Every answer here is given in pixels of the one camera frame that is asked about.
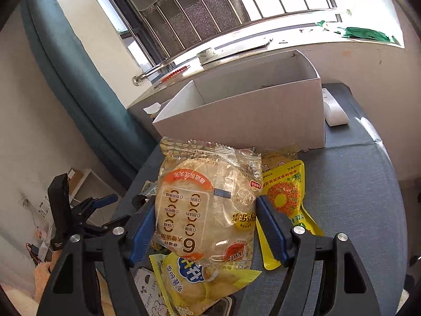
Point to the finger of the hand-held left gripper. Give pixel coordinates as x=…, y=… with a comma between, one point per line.
x=113, y=222
x=105, y=200

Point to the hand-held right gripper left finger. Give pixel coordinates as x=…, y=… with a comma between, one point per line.
x=141, y=233

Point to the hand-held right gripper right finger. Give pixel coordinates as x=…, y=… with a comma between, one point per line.
x=273, y=233

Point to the white snack packet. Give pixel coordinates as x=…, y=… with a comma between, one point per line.
x=197, y=187

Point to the clear yellow snack packet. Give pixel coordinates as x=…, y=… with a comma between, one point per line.
x=279, y=161

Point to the yellow chip packet blue logo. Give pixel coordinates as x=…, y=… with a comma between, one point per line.
x=197, y=286

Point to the white cardboard box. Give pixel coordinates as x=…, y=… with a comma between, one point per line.
x=246, y=118

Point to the white storage shelf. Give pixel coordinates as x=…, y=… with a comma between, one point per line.
x=98, y=184

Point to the phone with cartoon case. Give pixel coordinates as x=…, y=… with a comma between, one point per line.
x=148, y=286

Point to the beige plush cloth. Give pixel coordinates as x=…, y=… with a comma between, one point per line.
x=44, y=279

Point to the white plastic device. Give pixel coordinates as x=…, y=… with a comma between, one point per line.
x=335, y=112

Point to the steel window grille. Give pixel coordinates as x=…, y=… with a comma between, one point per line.
x=154, y=69

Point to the white tape roll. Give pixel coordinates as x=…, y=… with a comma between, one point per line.
x=205, y=55

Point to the brown mesh cloth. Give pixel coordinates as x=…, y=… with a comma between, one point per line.
x=204, y=10

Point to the green plastic bag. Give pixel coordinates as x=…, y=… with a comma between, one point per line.
x=361, y=34

